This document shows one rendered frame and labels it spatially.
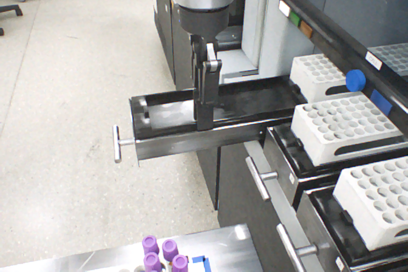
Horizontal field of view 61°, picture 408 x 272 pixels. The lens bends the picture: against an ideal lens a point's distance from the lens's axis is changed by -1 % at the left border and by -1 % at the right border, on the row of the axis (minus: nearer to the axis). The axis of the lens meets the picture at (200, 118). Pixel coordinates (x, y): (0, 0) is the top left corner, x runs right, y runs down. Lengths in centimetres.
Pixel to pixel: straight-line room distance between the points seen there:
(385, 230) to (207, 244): 22
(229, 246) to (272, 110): 30
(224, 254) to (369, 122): 33
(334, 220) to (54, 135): 163
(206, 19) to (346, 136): 29
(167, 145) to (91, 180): 106
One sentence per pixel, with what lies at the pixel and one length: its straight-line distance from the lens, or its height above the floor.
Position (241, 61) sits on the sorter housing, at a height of 73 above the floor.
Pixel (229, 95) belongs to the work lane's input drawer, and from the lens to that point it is 74.
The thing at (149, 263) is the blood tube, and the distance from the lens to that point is 35.
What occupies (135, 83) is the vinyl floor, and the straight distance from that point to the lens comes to 221.
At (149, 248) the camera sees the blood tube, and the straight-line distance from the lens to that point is 36.
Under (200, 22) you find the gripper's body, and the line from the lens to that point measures 51.
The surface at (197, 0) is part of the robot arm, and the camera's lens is 49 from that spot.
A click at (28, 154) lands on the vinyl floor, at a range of 191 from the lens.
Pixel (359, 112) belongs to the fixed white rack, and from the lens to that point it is 66.
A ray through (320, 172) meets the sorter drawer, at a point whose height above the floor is 81.
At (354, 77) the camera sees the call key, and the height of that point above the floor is 99.
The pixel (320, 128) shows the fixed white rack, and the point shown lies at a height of 86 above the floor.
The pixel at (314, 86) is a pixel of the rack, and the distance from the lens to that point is 71.
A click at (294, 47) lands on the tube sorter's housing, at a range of 79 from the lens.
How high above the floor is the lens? 125
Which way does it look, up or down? 41 degrees down
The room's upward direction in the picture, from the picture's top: straight up
